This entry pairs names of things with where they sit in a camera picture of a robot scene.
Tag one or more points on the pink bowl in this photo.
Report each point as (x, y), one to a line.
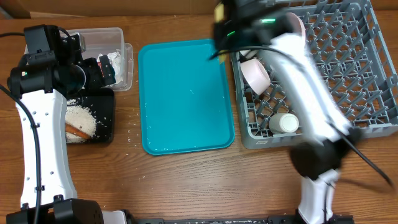
(256, 75)

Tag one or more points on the black waste tray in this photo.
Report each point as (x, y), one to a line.
(102, 103)

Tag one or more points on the white tissue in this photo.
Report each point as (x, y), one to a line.
(115, 61)

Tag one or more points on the grey dishwasher rack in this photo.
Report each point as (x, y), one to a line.
(349, 50)

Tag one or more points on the yellow plastic spoon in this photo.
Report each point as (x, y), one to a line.
(219, 16)

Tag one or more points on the orange carrot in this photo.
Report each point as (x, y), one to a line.
(72, 130)

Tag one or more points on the white paper cup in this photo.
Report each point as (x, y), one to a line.
(281, 123)

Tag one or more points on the clear plastic bin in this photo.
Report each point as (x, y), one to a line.
(102, 40)

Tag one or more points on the red snack wrapper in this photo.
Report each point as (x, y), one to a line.
(100, 67)

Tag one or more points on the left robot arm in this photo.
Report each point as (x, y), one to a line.
(49, 195)

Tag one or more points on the white round plate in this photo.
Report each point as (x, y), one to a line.
(297, 24)

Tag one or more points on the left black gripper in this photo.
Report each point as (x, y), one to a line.
(96, 79)

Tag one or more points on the white bowl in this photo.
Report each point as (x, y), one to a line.
(248, 54)

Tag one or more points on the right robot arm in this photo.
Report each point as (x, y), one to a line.
(327, 134)

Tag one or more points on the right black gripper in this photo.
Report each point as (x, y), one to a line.
(224, 32)

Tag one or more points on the pile of white rice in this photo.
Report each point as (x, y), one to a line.
(82, 118)

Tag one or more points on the teal plastic tray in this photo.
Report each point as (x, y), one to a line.
(184, 98)

